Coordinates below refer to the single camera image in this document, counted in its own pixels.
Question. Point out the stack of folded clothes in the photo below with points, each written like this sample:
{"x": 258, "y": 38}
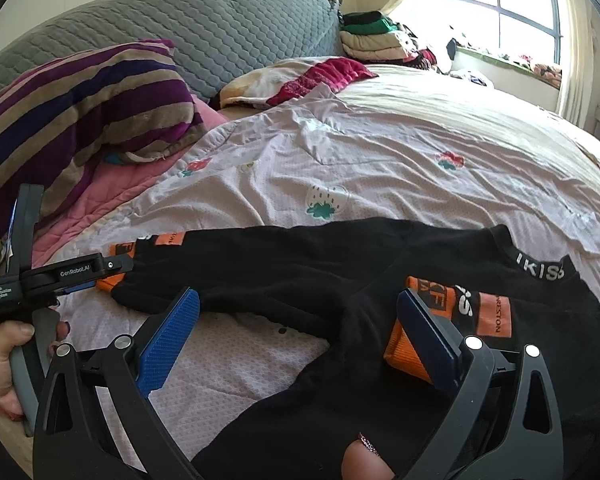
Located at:
{"x": 375, "y": 42}

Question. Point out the patterned cloth pile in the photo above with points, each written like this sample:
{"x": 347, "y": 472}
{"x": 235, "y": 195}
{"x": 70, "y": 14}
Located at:
{"x": 530, "y": 65}

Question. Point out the strawberry print quilt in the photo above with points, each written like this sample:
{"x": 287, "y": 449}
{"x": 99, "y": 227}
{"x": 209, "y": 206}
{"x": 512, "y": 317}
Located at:
{"x": 380, "y": 160}

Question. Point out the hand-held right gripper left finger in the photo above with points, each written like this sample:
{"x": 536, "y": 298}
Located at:
{"x": 172, "y": 340}

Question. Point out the purple striped blanket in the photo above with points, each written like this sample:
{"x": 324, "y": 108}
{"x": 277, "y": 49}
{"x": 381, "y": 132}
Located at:
{"x": 80, "y": 105}

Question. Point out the pink blanket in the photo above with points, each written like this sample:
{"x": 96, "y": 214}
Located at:
{"x": 130, "y": 180}

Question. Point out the grey quilted headboard cover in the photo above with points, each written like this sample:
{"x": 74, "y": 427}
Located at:
{"x": 205, "y": 25}

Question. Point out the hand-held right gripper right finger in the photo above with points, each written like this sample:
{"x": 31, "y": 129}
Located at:
{"x": 430, "y": 345}

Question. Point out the person's right hand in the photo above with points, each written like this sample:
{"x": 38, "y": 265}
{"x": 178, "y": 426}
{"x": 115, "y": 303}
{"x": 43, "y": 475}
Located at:
{"x": 367, "y": 460}

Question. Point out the black white patterned cloth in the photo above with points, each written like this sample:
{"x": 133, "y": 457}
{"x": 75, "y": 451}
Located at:
{"x": 470, "y": 77}

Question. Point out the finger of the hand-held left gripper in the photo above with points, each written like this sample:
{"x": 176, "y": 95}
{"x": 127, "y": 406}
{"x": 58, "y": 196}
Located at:
{"x": 77, "y": 287}
{"x": 117, "y": 263}

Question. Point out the beige bed cover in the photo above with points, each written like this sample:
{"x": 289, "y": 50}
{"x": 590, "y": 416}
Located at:
{"x": 480, "y": 110}

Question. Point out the black shirt with orange patches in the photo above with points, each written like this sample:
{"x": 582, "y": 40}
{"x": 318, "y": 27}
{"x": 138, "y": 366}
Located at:
{"x": 280, "y": 270}

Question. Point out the red and cream blanket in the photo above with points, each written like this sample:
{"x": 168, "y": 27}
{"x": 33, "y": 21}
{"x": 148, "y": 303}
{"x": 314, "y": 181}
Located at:
{"x": 330, "y": 72}

